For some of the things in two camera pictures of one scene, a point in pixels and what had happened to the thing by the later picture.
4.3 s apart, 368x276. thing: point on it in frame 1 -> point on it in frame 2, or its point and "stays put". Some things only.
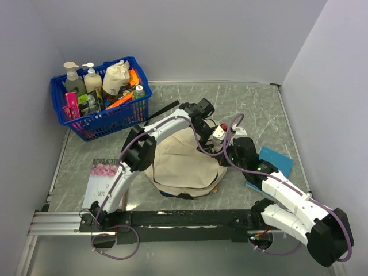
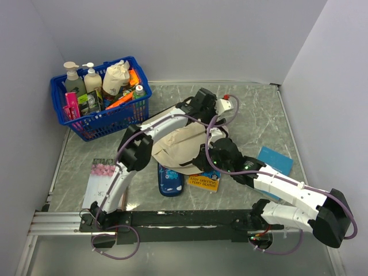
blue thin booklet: (283, 163) stays put
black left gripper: (203, 142) -> (211, 104)
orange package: (134, 81) stays put
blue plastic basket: (104, 99) stays put
